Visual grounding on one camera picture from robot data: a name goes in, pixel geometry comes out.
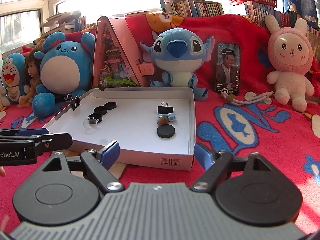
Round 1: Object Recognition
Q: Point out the clear plastic round lid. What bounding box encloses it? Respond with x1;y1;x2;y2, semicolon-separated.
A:
83;116;99;134

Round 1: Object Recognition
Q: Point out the black binder clip on edge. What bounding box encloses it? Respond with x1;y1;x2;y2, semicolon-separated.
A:
67;94;80;111

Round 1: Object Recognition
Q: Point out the black round cap near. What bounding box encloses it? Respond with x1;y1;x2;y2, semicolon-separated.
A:
88;113;103;125

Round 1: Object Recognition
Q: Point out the black round cap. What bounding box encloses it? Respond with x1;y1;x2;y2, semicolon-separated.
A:
88;113;103;125
104;101;117;111
93;106;107;115

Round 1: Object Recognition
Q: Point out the black round cap middle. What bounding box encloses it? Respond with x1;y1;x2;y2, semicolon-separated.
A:
93;106;107;115

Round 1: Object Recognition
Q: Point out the black round cap far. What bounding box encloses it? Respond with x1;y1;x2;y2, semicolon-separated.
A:
104;101;117;111

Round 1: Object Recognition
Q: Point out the black flat disc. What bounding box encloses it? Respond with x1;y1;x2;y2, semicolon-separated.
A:
157;124;175;139

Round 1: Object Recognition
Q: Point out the Doraemon plush toy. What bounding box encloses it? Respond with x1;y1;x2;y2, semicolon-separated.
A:
1;53;30;107

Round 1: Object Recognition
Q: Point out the light blue clip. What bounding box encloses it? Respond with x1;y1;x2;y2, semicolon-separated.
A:
158;113;177;122

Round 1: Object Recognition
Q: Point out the brown haired doll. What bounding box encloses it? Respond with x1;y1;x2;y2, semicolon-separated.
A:
19;48;45;107

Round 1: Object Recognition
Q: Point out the white cardboard box tray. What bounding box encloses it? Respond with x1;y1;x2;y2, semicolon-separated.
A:
45;87;195;171

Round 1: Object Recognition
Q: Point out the brown acorn nut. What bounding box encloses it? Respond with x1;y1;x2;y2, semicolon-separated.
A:
157;116;170;126

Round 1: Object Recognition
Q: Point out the blue round mouse plush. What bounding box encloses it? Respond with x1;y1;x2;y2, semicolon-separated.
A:
32;31;95;118

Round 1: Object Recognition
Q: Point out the black binder clip in tray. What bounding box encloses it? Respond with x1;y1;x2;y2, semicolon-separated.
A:
157;102;174;114

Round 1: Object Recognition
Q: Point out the pink triangular diorama house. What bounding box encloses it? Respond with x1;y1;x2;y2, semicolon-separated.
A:
92;16;155;90

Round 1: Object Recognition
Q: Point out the black smartphone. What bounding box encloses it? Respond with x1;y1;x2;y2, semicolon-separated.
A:
215;43;240;95

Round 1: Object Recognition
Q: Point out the blue Stitch plush toy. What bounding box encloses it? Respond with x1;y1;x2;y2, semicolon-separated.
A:
140;28;215;101

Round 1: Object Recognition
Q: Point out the pink bunny plush toy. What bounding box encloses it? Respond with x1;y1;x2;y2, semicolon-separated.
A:
265;15;315;112

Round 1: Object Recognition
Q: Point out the row of books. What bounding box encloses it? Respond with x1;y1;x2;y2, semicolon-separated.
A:
159;0;225;18

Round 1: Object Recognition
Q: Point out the blue paper bag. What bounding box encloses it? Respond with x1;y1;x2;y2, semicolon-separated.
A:
280;0;318;29

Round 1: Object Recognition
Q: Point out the beige phone lanyard strap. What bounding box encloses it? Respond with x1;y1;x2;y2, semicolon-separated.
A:
220;88;275;106

